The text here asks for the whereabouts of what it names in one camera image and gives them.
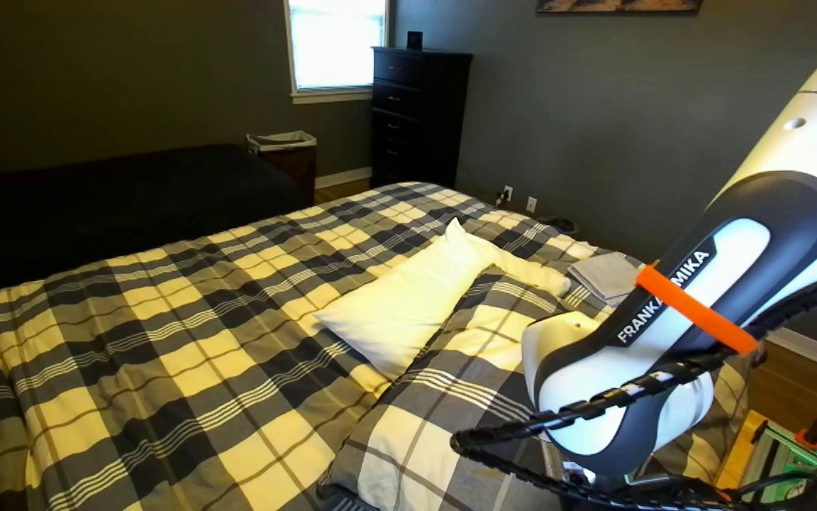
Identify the large checked pillow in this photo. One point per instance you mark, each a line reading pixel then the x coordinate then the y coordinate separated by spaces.
pixel 455 398

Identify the bright window white frame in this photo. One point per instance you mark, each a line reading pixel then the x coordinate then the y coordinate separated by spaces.
pixel 340 46

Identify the brown lined waste bin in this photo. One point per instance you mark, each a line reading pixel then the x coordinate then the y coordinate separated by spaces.
pixel 284 158

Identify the white wall outlet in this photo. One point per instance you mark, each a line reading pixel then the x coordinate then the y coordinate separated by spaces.
pixel 533 206
pixel 508 193

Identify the black dresser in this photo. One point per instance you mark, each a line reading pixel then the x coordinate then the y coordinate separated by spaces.
pixel 422 118

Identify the small dark object on dresser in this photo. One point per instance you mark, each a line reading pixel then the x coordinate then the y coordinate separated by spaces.
pixel 415 41

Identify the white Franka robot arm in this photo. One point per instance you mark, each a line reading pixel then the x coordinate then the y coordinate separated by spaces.
pixel 767 216

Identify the white pillow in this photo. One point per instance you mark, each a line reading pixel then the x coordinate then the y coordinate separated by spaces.
pixel 409 301

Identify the checked plaid comforter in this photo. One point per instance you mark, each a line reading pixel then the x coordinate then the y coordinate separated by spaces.
pixel 142 359

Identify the wall picture frame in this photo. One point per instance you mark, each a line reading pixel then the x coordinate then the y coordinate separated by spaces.
pixel 618 6

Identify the teal wooden frame stand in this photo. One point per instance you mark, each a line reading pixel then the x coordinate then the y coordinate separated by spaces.
pixel 779 456

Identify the grey folded sheet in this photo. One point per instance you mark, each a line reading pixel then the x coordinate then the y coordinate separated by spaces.
pixel 606 273

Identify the dark futon sofa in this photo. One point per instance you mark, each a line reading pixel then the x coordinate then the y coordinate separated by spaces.
pixel 99 209

